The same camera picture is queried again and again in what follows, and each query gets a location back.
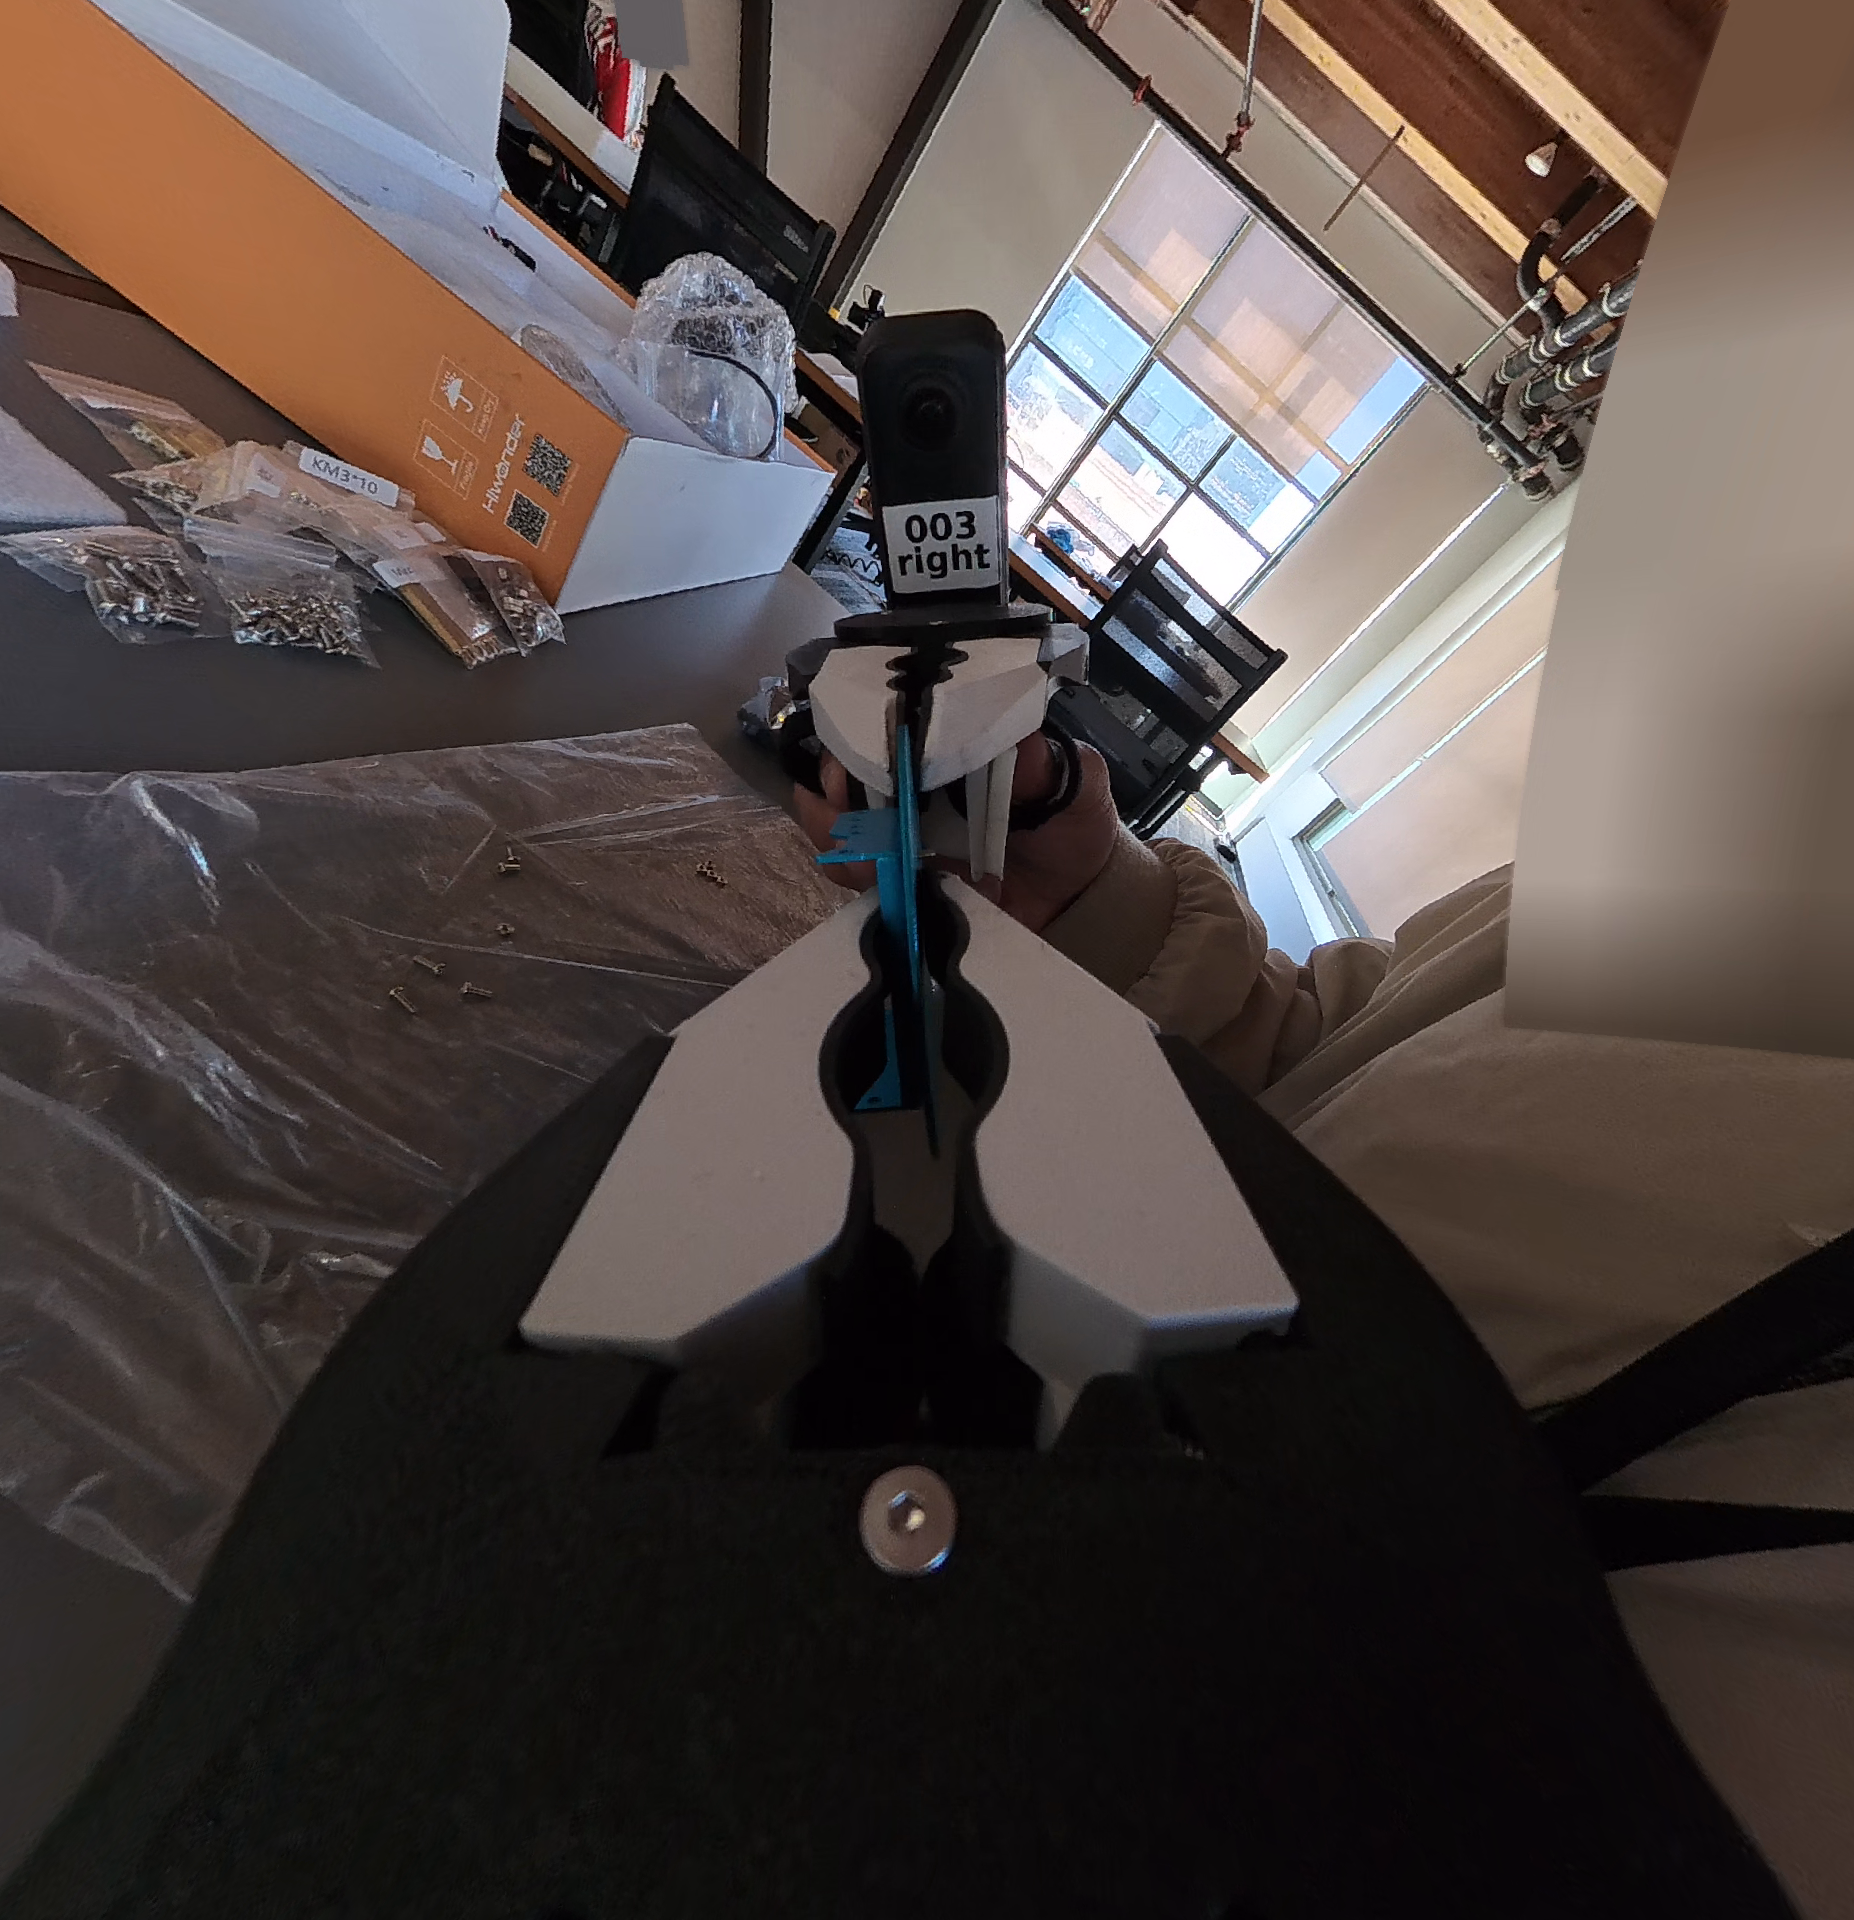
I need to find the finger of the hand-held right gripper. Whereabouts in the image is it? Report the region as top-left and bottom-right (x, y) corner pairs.
(807, 655), (909, 801)
(926, 657), (1055, 793)

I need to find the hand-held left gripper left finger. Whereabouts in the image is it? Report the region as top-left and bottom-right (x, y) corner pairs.
(514, 885), (889, 1424)

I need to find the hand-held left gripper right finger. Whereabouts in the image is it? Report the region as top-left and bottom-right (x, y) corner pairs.
(934, 876), (1305, 1417)

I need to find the blue round metal plate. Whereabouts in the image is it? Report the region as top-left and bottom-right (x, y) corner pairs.
(889, 719), (945, 1156)

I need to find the blue perforated mounting bracket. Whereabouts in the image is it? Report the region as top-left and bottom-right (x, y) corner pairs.
(815, 801), (929, 1119)

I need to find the person's right hand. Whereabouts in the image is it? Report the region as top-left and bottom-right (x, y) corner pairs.
(793, 742), (1123, 932)

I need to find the bubble wrap bag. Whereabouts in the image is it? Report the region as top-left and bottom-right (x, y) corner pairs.
(617, 251), (799, 460)

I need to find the grid pane window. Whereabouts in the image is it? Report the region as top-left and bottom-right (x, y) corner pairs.
(1002, 129), (1431, 605)

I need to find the clear plastic bag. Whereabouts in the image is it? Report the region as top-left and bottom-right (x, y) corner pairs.
(0, 724), (870, 1600)

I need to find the pile of small hardware bags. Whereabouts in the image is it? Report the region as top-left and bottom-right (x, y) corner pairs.
(0, 361), (569, 673)

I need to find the black insulated pipe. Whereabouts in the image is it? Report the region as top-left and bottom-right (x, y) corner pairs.
(1480, 345), (1595, 501)
(1482, 181), (1641, 452)

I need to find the orange cardboard box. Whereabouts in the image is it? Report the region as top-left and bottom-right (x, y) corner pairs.
(0, 0), (839, 618)

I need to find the white foam sheet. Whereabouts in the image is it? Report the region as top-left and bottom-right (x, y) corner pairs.
(0, 240), (135, 529)

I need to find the black cable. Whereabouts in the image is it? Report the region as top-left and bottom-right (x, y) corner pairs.
(702, 352), (796, 460)

